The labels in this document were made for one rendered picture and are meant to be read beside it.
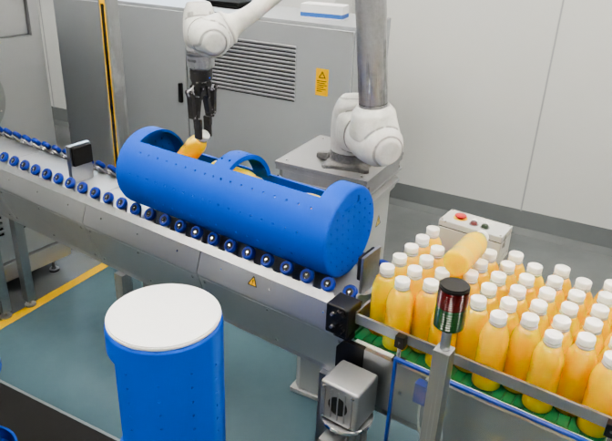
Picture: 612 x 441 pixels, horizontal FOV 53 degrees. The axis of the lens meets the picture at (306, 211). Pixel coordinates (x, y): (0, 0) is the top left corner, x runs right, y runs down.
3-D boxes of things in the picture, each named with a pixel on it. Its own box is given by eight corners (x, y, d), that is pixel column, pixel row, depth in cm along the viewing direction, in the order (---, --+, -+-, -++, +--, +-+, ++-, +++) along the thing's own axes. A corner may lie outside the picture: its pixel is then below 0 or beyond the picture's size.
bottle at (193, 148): (185, 159, 228) (209, 130, 216) (188, 176, 225) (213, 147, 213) (168, 157, 224) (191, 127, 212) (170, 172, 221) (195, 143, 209)
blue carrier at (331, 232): (178, 184, 244) (169, 116, 230) (372, 251, 199) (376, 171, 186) (121, 213, 223) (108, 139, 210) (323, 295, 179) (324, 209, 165)
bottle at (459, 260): (474, 271, 156) (497, 244, 171) (459, 246, 157) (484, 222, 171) (451, 280, 161) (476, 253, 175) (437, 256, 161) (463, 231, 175)
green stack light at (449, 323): (440, 312, 134) (443, 292, 132) (468, 323, 130) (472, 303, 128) (427, 326, 129) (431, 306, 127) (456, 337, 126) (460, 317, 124)
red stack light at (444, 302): (443, 292, 132) (445, 277, 130) (472, 302, 128) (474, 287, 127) (431, 306, 127) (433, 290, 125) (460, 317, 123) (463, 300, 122)
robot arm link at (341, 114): (361, 141, 248) (365, 87, 238) (381, 157, 232) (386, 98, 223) (323, 144, 242) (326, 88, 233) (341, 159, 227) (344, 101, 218)
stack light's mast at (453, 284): (436, 335, 136) (446, 272, 129) (464, 346, 133) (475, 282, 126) (424, 350, 131) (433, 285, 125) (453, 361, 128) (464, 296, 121)
